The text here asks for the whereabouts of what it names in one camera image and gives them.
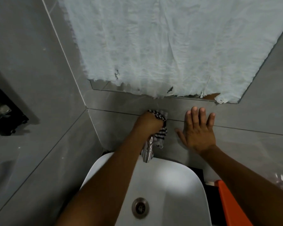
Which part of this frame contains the orange plastic container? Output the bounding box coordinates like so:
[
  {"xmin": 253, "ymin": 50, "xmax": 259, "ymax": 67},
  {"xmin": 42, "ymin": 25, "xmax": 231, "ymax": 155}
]
[{"xmin": 214, "ymin": 180, "xmax": 253, "ymax": 226}]

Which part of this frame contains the person's right hand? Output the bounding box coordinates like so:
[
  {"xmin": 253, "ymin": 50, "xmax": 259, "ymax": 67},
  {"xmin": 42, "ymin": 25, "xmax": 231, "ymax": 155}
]
[{"xmin": 175, "ymin": 106, "xmax": 217, "ymax": 155}]

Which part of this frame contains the chrome faucet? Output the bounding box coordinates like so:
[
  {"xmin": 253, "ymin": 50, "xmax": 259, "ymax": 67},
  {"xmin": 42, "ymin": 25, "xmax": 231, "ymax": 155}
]
[{"xmin": 141, "ymin": 136, "xmax": 155, "ymax": 163}]

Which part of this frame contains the metal sink drain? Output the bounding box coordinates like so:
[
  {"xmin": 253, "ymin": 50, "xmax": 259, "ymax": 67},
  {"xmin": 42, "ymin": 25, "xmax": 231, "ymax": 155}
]
[{"xmin": 132, "ymin": 198, "xmax": 150, "ymax": 219}]

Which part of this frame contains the black white striped cloth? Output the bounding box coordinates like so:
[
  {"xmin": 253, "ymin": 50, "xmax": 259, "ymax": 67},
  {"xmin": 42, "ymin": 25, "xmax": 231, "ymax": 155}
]
[{"xmin": 147, "ymin": 110, "xmax": 168, "ymax": 149}]

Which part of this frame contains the black wall holder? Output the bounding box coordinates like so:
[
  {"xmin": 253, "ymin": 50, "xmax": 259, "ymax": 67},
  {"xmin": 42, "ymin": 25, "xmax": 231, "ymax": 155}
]
[{"xmin": 0, "ymin": 78, "xmax": 29, "ymax": 136}]

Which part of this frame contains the person's right forearm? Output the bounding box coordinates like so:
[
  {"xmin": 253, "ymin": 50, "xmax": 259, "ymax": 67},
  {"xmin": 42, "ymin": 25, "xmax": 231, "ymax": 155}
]
[{"xmin": 199, "ymin": 145, "xmax": 283, "ymax": 226}]

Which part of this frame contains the wall mirror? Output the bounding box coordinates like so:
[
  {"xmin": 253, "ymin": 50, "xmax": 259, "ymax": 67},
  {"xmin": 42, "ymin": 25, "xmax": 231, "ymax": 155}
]
[{"xmin": 89, "ymin": 19, "xmax": 283, "ymax": 104}]

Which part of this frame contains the black counter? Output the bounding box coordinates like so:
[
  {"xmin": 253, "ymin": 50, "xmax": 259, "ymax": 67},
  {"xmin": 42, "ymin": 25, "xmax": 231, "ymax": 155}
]
[{"xmin": 188, "ymin": 166, "xmax": 225, "ymax": 226}]

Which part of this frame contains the person's left forearm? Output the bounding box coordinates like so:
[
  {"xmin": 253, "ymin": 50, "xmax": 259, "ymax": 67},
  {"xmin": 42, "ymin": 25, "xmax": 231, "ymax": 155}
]
[{"xmin": 55, "ymin": 133, "xmax": 154, "ymax": 226}]

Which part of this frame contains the person's left hand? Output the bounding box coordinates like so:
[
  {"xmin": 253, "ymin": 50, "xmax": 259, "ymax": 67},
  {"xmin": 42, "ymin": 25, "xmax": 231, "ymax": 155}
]
[{"xmin": 133, "ymin": 110, "xmax": 167, "ymax": 139}]

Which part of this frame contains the white sink basin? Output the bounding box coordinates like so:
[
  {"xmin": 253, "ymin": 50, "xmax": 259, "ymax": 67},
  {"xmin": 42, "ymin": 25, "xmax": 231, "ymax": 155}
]
[{"xmin": 79, "ymin": 152, "xmax": 213, "ymax": 226}]

